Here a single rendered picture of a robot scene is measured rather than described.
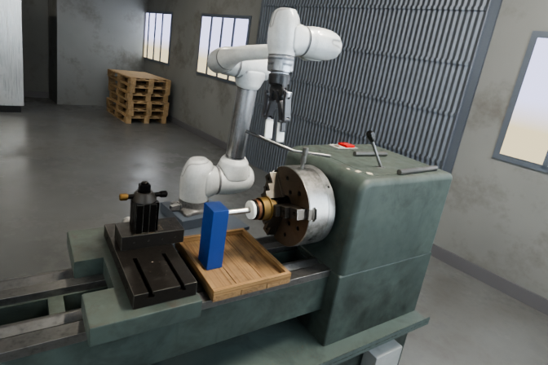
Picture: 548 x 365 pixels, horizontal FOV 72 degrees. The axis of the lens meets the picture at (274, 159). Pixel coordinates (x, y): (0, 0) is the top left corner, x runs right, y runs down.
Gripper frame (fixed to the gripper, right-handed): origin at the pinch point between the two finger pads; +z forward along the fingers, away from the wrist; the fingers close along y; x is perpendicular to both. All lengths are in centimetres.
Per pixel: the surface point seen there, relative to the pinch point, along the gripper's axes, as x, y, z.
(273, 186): 6.5, -6.7, 22.1
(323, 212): 16.7, 11.7, 27.5
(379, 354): 56, 16, 96
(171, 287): -40, 14, 43
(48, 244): -58, -205, 115
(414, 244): 69, 16, 46
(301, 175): 11.4, 3.4, 15.4
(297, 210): 6.4, 9.3, 26.5
